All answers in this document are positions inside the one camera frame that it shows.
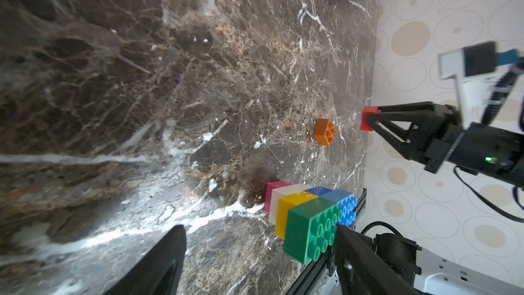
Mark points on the white lego brick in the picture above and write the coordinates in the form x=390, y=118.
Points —
x=280, y=193

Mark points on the dark blue lego brick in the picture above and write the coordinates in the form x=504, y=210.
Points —
x=318, y=191

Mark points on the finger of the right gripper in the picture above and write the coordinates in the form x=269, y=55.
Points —
x=418, y=107
x=408, y=133

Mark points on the orange lego brick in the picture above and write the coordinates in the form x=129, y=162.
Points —
x=324, y=132

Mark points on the red lego brick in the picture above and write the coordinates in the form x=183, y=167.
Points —
x=366, y=122

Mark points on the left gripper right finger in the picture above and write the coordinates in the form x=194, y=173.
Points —
x=360, y=270

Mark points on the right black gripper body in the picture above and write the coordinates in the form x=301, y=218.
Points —
x=480, y=148

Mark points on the green lego brick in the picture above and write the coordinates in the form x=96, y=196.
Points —
x=311, y=228

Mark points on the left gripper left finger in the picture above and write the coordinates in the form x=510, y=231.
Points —
x=159, y=271

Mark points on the light blue lego brick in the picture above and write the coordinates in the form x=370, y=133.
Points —
x=346, y=202

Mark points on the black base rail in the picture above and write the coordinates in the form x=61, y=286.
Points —
x=318, y=277

